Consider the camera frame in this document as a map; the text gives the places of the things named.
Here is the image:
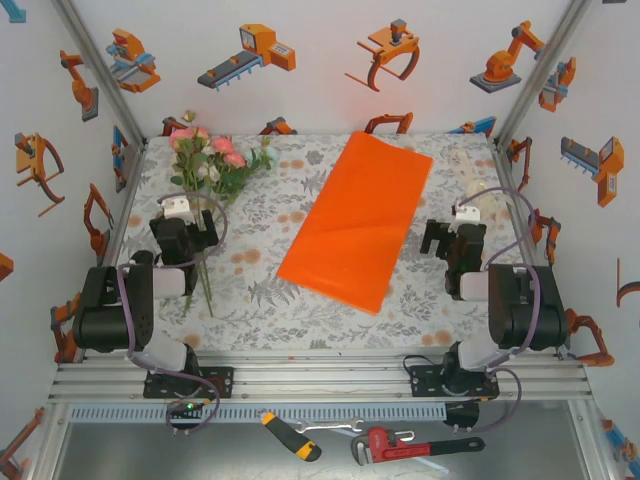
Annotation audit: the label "floral grey table mat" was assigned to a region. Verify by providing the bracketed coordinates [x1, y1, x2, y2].
[94, 132, 557, 352]

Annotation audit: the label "peach fake rose stem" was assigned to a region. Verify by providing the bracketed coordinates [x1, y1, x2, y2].
[168, 125, 216, 319]

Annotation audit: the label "black cable clamp block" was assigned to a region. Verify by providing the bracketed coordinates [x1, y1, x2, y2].
[443, 401, 481, 432]

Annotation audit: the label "cream sheer ribbon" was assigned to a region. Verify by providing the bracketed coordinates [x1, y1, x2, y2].
[447, 144, 514, 236]

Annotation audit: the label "pink fake rose stem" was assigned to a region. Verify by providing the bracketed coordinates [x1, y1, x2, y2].
[182, 135, 249, 314]

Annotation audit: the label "aluminium side rail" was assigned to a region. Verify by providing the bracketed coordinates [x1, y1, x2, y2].
[74, 137, 149, 364]
[490, 133, 569, 360]

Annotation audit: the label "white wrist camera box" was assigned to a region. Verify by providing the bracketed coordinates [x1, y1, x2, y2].
[157, 195, 195, 220]
[451, 201, 482, 224]

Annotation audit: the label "white fake bud stem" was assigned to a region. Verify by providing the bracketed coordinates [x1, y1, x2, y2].
[169, 110, 224, 201]

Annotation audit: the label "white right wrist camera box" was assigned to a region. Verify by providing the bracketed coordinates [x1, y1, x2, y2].
[451, 201, 482, 224]

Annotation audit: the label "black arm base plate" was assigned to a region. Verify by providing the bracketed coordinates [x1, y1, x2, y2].
[143, 365, 236, 400]
[409, 364, 500, 400]

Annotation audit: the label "aluminium frame post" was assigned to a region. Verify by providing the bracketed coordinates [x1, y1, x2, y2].
[492, 0, 596, 144]
[49, 0, 147, 146]

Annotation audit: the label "small circuit board green light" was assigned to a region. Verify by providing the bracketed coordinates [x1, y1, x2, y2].
[166, 398, 211, 426]

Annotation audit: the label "orange wrapping paper sheet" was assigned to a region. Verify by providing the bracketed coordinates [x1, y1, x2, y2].
[276, 130, 434, 316]

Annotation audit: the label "red pipe wrench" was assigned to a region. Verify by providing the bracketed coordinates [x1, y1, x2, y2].
[350, 426, 485, 467]

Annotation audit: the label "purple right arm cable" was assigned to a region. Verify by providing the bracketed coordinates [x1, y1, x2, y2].
[447, 186, 544, 434]

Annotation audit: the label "grey slotted cable duct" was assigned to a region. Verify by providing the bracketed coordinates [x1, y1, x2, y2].
[68, 402, 447, 424]

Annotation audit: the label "aluminium front frame rails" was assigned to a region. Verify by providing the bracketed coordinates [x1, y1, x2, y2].
[47, 349, 596, 404]

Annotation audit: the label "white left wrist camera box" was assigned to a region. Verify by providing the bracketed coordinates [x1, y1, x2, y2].
[157, 195, 195, 220]

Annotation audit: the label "silver open-end wrench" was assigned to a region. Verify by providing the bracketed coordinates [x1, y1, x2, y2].
[294, 417, 365, 434]

